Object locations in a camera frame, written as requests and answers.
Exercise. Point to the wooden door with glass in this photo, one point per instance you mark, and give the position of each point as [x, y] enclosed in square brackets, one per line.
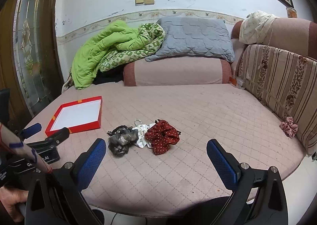
[29, 49]

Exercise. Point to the white floral cloth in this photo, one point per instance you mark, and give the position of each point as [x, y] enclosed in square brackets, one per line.
[257, 27]

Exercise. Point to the red dotted scrunchie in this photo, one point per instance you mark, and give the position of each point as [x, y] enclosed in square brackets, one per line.
[162, 138]

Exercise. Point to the red shallow box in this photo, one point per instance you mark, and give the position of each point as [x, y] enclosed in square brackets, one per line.
[76, 116]

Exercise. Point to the glass jar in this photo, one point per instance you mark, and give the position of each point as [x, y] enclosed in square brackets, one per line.
[291, 12]

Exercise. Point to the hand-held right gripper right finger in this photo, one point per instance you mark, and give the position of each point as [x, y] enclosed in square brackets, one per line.
[221, 165]

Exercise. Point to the grey quilted pillow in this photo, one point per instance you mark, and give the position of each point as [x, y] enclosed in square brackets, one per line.
[195, 38]

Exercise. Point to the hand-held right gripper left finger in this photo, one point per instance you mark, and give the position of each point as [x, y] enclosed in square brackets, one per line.
[91, 164]

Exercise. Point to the person's left hand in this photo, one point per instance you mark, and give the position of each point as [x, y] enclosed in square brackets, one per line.
[10, 200]

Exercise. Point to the green quilt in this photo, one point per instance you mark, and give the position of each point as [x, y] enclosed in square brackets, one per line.
[106, 51]

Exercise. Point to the beige patterned blanket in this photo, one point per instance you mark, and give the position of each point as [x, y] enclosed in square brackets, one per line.
[67, 83]

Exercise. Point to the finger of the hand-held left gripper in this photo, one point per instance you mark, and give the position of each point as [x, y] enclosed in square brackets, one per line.
[32, 129]
[57, 137]

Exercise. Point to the beige wall switches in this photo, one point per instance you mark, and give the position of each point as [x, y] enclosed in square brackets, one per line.
[145, 0]

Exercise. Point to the beige marked tube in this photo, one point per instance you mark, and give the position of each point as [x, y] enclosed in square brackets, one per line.
[21, 152]

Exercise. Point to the grey black scrunchie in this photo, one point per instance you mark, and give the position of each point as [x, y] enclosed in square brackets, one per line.
[121, 139]

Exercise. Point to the red checked scrunchie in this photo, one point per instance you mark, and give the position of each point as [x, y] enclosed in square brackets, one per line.
[289, 127]

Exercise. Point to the brown sofa backrest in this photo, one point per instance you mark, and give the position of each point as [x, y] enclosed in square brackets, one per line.
[294, 34]

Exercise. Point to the pink bolster cushion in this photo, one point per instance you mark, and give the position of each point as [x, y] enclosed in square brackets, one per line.
[175, 71]

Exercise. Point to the white dotted scrunchie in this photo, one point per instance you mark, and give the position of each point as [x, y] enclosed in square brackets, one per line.
[142, 135]

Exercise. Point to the striped floral sofa cushion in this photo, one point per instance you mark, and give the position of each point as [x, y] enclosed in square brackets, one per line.
[279, 83]

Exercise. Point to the orange plastic tag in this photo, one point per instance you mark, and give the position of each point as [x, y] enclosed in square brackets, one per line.
[236, 82]

